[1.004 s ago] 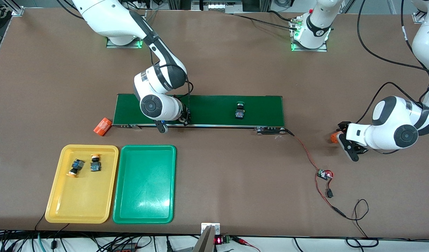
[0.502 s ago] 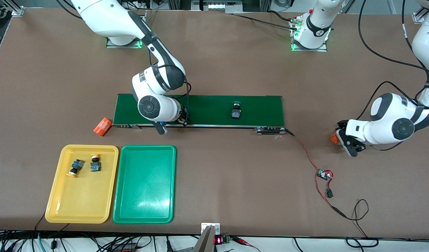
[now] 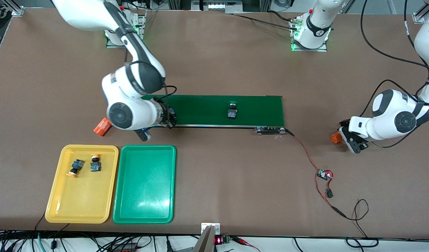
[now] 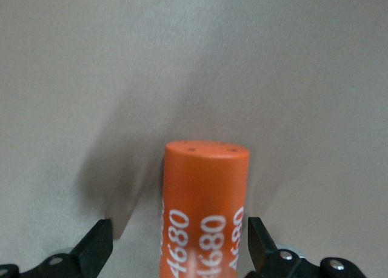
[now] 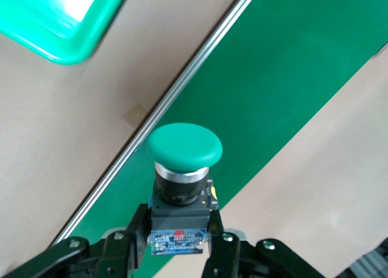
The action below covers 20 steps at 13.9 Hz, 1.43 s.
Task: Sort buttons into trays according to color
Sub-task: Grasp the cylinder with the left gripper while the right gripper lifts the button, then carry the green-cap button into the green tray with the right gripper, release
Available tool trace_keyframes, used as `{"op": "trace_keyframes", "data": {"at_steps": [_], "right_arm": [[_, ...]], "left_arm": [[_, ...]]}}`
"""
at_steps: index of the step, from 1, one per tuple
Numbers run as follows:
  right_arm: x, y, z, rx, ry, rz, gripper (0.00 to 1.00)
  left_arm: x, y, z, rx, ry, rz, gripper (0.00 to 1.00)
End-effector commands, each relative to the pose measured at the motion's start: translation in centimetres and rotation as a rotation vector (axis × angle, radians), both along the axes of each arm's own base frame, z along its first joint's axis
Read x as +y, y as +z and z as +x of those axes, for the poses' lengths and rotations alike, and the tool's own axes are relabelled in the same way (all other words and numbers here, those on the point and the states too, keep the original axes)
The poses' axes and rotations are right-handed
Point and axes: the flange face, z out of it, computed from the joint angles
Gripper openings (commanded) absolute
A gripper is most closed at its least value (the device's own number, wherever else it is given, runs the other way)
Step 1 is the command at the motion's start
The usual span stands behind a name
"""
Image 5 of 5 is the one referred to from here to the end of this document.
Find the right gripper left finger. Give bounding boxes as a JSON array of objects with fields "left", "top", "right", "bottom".
[{"left": 0, "top": 204, "right": 153, "bottom": 278}]

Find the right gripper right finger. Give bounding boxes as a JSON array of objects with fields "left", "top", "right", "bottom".
[{"left": 201, "top": 210, "right": 326, "bottom": 278}]

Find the green push button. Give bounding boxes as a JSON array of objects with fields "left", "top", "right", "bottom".
[{"left": 145, "top": 122, "right": 224, "bottom": 256}]

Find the small tan tape piece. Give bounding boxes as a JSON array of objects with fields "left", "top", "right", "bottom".
[{"left": 122, "top": 103, "right": 147, "bottom": 127}]

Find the green conveyor belt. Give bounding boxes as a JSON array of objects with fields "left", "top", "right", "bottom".
[{"left": 56, "top": 0, "right": 388, "bottom": 278}]

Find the green plastic tray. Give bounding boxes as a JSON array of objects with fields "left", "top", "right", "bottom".
[{"left": 0, "top": 0, "right": 133, "bottom": 65}]

